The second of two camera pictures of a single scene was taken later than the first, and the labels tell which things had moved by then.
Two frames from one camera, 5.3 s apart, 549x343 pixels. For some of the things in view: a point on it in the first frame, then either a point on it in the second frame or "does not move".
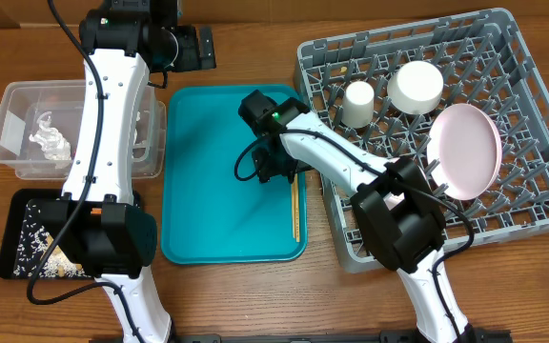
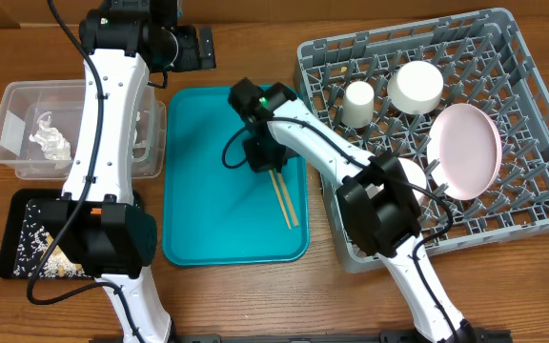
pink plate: [464, 151] does not move
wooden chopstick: [295, 217] to [289, 200]
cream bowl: [416, 87] does not move
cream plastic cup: [357, 107] does not move
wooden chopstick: [294, 208] to [280, 199]
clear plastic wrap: [50, 140] does not move
